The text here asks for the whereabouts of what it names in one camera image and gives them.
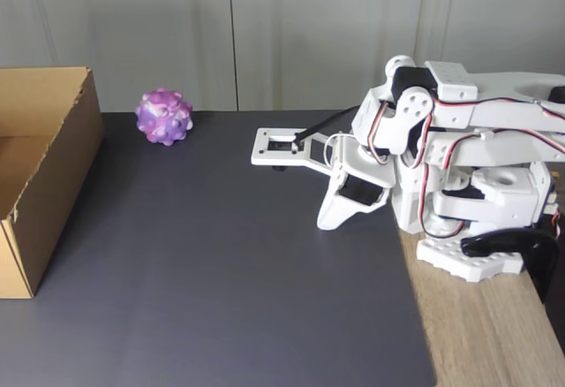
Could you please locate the purple white knobbly ball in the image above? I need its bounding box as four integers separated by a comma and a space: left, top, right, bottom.
134, 87, 194, 148

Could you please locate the brown cardboard box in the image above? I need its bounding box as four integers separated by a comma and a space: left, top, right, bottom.
0, 66, 106, 300

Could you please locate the dark grey table mat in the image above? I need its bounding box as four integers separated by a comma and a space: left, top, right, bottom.
0, 110, 439, 387

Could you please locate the black table clamp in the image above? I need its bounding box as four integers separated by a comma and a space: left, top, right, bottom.
460, 227, 561, 304

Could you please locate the black camera cable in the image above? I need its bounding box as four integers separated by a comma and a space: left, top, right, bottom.
292, 106, 361, 146

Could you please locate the white gripper camera mount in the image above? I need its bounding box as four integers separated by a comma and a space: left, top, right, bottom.
250, 126, 342, 175

